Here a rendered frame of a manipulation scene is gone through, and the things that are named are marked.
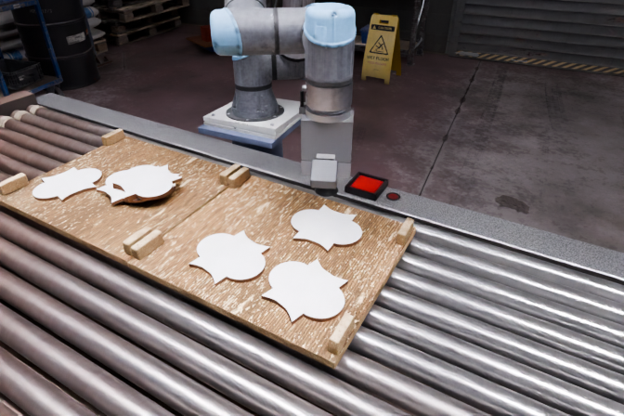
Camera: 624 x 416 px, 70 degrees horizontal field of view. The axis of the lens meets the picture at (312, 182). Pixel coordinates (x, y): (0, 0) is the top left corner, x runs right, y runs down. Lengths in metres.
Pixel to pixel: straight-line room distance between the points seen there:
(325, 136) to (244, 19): 0.23
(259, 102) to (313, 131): 0.70
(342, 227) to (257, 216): 0.17
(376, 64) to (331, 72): 3.78
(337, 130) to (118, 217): 0.49
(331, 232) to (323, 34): 0.37
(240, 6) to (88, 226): 0.51
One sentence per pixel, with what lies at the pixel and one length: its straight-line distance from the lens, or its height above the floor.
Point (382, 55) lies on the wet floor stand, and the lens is 4.44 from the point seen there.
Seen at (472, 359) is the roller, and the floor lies 0.91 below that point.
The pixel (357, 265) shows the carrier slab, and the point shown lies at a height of 0.94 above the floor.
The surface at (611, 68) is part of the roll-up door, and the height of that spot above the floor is 0.07.
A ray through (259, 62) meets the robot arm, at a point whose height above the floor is 1.07.
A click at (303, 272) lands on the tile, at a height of 0.94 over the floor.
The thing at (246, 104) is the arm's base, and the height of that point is 0.95.
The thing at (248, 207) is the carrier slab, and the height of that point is 0.94.
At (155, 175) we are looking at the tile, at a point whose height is 0.97.
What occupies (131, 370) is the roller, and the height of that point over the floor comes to 0.91.
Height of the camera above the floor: 1.47
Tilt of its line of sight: 32 degrees down
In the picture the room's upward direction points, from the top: straight up
